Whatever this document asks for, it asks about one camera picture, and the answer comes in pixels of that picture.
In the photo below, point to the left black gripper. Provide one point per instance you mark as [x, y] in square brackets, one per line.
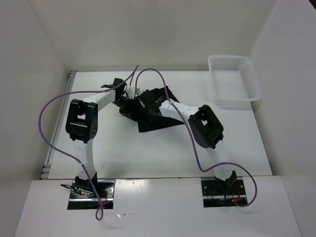
[131, 110]

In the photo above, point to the black shorts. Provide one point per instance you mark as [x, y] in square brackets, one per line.
[151, 123]

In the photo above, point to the white plastic basket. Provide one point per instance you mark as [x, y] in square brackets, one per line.
[234, 80]

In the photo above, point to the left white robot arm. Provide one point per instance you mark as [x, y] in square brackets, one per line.
[82, 127]

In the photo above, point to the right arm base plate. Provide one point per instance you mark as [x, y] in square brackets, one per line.
[214, 197]

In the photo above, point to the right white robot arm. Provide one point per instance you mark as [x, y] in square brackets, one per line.
[207, 131]

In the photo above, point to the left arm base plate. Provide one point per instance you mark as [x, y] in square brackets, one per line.
[81, 199]

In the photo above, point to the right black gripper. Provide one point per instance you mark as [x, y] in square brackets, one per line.
[144, 108]

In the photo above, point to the aluminium table edge rail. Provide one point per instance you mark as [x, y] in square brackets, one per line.
[51, 152]

